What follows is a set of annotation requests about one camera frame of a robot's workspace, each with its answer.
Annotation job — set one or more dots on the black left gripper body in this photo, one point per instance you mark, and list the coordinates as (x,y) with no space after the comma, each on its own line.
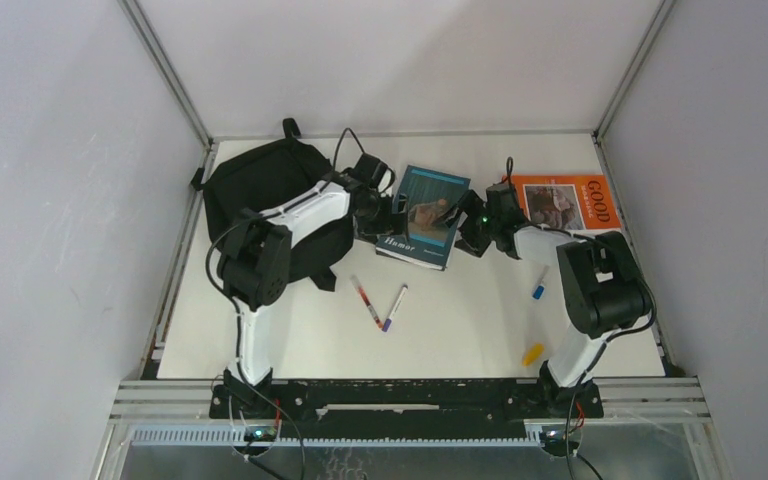
(376,218)

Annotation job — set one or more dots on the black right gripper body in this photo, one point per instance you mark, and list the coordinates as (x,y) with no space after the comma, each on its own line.
(479,248)

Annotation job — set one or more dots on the teal hardcover book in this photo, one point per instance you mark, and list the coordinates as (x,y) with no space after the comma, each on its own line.
(432,197)

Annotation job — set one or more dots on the black backpack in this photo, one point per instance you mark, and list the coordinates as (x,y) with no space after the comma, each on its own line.
(266,177)

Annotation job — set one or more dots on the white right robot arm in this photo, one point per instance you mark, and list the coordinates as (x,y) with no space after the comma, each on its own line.
(605,294)

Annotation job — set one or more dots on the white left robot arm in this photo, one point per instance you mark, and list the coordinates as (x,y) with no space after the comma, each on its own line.
(267,249)

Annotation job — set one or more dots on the red marker pen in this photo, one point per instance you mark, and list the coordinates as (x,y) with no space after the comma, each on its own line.
(365,299)

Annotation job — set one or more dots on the orange book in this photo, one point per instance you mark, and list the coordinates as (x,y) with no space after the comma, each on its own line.
(568,202)

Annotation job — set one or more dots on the blue marker pen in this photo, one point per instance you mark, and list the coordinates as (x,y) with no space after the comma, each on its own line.
(540,284)

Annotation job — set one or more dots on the purple marker pen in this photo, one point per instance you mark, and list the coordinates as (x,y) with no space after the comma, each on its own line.
(390,317)

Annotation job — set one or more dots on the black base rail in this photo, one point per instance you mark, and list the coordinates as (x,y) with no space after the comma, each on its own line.
(360,410)

